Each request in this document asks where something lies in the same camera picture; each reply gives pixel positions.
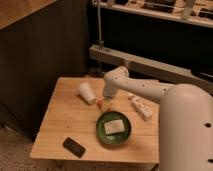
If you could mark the dark wooden cabinet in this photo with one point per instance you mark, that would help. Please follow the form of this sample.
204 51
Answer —
34 53

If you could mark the white tube bottle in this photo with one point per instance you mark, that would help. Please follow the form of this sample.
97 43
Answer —
140 107

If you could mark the green round plate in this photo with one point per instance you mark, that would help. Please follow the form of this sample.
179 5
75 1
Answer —
116 138

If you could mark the white sponge block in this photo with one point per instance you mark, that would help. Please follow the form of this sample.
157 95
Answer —
114 126

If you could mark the black mobile phone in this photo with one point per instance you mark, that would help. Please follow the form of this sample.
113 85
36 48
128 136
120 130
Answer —
74 147

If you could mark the orange red pepper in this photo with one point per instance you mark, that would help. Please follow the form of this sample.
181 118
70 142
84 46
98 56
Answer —
99 102

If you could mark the white paper cup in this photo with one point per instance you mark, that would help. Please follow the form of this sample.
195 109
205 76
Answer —
86 92

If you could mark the metal shelf rack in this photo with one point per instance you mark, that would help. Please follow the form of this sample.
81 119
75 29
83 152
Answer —
149 67

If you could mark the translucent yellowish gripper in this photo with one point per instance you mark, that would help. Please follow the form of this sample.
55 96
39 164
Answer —
105 105

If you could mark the wooden low table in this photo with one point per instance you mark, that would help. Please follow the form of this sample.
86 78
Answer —
68 115

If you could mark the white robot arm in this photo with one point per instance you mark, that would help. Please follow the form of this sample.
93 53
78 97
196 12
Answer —
185 119

